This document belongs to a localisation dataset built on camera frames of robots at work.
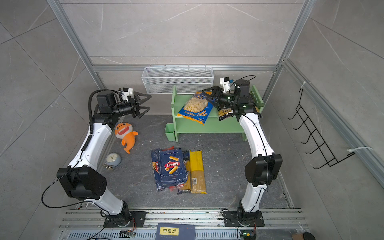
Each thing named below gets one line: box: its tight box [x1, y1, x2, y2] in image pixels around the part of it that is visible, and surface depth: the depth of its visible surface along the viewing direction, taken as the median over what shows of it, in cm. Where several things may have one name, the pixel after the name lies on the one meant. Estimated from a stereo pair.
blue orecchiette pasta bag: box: [177, 91, 214, 126], surface depth 80 cm
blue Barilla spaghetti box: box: [151, 148, 164, 191], surface depth 87 cm
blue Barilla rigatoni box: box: [158, 149, 188, 187], surface depth 84 cm
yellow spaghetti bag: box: [189, 150, 208, 194], surface depth 89 cm
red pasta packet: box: [168, 184, 184, 192], surface depth 83 cm
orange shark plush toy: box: [115, 122, 138, 154], surface depth 102 cm
